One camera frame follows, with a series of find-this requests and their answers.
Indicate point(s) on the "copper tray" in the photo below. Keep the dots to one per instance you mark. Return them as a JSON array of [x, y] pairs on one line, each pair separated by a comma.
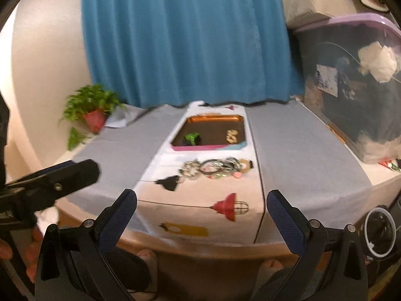
[[213, 131]]

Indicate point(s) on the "black round device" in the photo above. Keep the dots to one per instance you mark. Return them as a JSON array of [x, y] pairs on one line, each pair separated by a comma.
[[379, 232]]

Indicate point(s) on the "white plastic bag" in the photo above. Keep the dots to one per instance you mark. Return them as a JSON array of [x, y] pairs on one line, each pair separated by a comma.
[[379, 61]]

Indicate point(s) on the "pink clear bangle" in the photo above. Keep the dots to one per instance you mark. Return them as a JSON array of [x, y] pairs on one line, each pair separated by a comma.
[[215, 175]]

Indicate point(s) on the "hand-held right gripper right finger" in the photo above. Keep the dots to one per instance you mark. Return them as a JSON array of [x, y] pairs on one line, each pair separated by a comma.
[[285, 222]]

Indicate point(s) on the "clear storage bin purple lid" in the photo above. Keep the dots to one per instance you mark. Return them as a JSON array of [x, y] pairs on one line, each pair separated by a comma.
[[344, 116]]

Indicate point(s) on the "gold bangles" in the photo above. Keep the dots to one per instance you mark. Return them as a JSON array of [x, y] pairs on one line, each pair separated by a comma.
[[228, 162]]

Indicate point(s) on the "white paper label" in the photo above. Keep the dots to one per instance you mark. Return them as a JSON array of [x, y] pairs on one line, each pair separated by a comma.
[[327, 80]]

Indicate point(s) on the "silver bangles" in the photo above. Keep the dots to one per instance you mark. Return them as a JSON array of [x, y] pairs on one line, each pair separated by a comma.
[[209, 162]]

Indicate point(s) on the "blue curtain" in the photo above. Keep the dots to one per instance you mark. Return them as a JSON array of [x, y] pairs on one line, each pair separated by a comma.
[[188, 37]]

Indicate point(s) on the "red green printed paper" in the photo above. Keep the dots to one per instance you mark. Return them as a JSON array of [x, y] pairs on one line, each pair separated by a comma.
[[388, 164]]

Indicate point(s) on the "person's left hand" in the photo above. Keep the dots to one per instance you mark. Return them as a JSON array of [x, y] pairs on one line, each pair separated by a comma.
[[33, 238]]

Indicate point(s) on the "green jewelry piece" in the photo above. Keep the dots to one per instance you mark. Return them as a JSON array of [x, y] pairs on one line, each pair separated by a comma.
[[191, 138]]

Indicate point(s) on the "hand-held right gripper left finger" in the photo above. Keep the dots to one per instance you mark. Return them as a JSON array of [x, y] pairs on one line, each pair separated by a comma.
[[122, 216]]

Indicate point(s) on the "white printed table runner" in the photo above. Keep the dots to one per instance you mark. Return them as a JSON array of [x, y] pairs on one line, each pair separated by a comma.
[[194, 194]]

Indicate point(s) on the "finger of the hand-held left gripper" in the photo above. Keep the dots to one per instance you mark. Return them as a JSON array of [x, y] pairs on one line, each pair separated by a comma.
[[69, 175]]

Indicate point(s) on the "potted green plant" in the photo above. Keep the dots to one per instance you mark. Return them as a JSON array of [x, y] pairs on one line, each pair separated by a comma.
[[94, 117]]

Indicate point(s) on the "beige fabric box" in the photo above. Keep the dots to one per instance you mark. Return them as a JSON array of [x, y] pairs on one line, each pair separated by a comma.
[[307, 0]]

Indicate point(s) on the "small pink jewelry piece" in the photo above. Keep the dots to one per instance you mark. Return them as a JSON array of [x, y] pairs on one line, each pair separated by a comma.
[[237, 174]]

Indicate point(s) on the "white cloth bundle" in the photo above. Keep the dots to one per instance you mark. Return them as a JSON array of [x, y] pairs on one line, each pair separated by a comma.
[[47, 218]]

